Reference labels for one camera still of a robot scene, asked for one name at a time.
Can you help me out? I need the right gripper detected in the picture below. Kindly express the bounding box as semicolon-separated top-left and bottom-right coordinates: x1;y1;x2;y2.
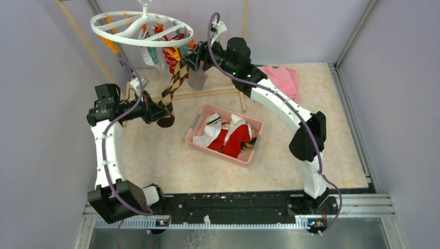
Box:
179;36;237;77

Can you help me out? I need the grey sock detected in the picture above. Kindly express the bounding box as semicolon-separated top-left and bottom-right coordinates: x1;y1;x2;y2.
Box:
188;69;207;91

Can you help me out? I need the red patterned sock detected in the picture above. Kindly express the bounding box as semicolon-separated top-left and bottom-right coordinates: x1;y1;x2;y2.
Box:
162;47;181;74

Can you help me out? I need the brown argyle sock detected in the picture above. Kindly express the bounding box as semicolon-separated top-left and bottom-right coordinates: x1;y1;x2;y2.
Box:
157;61;189;128

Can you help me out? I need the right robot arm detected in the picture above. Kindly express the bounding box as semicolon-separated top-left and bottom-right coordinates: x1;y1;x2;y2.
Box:
182;37;329;214

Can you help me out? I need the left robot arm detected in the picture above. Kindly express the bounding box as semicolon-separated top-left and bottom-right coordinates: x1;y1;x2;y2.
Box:
87;84;171;224

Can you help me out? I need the white round clip hanger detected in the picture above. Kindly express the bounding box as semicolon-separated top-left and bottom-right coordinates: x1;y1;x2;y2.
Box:
90;1;194;48

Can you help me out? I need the pink plastic basket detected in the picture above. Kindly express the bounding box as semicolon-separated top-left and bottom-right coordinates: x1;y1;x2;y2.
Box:
185;104;264;168

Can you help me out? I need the green cloth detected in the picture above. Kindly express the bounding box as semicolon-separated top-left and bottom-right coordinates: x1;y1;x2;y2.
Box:
255;64;279;68

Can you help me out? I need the white hanging sock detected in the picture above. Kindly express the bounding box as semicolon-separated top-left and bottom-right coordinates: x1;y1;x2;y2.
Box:
140;46;165;72

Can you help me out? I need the white black-striped sock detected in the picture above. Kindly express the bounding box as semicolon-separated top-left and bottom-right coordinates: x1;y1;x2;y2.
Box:
192;113;222;148

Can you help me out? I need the wooden drying rack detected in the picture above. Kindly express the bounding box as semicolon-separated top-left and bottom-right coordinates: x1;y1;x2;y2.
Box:
53;0;249;113

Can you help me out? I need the red white sock in basket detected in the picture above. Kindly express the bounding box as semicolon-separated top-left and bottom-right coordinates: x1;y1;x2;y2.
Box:
208;114;252;158

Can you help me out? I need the pink cloth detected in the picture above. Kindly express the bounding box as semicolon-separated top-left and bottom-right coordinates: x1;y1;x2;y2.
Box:
258;66;300;104

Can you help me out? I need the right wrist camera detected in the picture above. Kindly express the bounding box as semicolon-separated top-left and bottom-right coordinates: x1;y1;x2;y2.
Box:
209;20;227;46

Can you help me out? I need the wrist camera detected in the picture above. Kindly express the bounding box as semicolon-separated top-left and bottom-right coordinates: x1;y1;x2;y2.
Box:
209;20;227;46
129;77;149;95

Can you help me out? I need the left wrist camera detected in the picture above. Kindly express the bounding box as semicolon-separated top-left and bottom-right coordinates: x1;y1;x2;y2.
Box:
129;77;149;95

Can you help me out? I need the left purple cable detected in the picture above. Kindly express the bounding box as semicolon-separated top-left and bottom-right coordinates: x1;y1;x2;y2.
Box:
102;58;154;249

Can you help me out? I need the purple cable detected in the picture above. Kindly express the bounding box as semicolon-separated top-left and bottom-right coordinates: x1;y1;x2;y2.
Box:
207;12;343;237
102;58;154;249

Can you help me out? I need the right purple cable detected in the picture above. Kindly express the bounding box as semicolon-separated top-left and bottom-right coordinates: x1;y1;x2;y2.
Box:
207;12;343;237

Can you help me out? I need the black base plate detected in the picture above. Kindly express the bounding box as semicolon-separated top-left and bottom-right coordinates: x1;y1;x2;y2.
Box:
152;190;338;225

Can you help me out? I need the aluminium frame rail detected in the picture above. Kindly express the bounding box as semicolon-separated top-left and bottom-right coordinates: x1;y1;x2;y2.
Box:
74;191;408;248

